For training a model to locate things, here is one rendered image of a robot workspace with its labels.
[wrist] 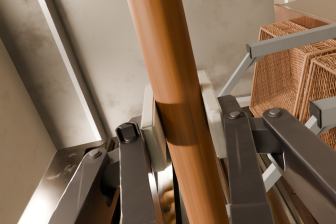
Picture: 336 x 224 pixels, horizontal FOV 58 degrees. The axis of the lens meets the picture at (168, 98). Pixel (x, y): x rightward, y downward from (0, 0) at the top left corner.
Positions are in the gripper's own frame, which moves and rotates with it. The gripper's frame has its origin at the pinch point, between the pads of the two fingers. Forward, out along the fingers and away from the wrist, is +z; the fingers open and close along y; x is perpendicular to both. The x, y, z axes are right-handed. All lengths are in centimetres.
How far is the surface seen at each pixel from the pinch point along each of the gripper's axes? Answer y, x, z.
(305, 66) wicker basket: 45, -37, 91
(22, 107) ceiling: -197, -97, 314
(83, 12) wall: -95, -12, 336
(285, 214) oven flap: 24, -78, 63
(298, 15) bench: 60, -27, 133
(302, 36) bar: 41, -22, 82
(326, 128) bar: 26, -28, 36
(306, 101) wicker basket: 43, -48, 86
